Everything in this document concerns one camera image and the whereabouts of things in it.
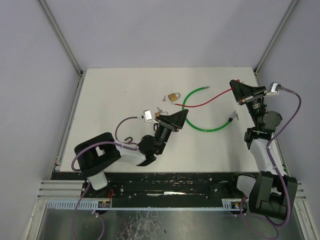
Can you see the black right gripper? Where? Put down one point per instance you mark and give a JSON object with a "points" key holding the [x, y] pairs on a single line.
{"points": [[251, 96]]}

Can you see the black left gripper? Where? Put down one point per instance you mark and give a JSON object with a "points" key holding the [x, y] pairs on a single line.
{"points": [[169, 124]]}

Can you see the large brass padlock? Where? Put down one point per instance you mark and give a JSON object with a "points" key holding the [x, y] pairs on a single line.
{"points": [[174, 96]]}

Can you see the red cable lock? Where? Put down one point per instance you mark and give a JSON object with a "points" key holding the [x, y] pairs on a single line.
{"points": [[202, 104]]}

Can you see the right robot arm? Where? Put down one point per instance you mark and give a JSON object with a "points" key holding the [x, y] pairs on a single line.
{"points": [[272, 193]]}

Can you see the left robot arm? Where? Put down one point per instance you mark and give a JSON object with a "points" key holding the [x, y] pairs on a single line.
{"points": [[93, 156]]}

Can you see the orange black padlock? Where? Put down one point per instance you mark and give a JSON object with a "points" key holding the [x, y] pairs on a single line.
{"points": [[128, 140]]}

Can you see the green cable lock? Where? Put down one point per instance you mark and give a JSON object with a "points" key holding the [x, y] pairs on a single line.
{"points": [[233, 116]]}

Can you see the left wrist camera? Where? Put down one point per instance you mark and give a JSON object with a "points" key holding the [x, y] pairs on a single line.
{"points": [[147, 116]]}

